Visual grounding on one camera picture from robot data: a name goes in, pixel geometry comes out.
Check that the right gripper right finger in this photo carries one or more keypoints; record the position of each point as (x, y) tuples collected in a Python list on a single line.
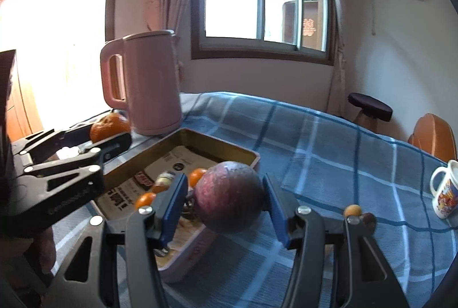
[(281, 205)]

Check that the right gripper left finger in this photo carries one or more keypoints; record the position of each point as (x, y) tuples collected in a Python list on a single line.
[(171, 208)]

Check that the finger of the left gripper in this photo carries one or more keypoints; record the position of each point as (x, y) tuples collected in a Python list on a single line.
[(68, 138), (105, 150)]

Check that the large orange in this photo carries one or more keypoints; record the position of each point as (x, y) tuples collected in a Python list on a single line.
[(108, 126)]

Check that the small orange front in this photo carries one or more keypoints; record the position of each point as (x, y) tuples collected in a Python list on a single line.
[(146, 199)]

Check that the small orange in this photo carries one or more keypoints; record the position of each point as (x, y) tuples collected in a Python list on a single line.
[(195, 176), (146, 199)]

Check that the purple round fruit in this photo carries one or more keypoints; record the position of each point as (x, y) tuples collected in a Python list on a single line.
[(229, 197)]

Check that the small yellow round fruit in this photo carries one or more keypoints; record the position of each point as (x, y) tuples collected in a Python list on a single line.
[(353, 210)]

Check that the dark brown passion fruit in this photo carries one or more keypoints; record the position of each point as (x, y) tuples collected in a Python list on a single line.
[(370, 221)]

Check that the cut apple half in tray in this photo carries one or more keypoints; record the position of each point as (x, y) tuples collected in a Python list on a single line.
[(163, 182)]

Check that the gold metal tin tray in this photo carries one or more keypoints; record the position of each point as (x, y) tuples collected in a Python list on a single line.
[(202, 144)]

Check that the printed paper tray liner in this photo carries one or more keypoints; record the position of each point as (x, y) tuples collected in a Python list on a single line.
[(191, 239)]

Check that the pink electric kettle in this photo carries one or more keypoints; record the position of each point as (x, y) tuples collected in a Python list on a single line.
[(150, 79)]

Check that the blue plaid tablecloth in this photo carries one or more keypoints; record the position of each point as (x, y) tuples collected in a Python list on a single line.
[(328, 164)]

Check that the dark round stool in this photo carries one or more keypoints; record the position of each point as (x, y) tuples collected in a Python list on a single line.
[(371, 111)]

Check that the white cartoon mug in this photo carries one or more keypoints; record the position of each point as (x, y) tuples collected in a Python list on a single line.
[(445, 196)]

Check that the orange wooden chair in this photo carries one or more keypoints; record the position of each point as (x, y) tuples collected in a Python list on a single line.
[(434, 135)]

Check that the pink right curtain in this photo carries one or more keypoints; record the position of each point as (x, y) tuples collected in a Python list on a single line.
[(336, 101)]

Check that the window with frame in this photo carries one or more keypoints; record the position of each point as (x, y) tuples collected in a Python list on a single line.
[(292, 30)]

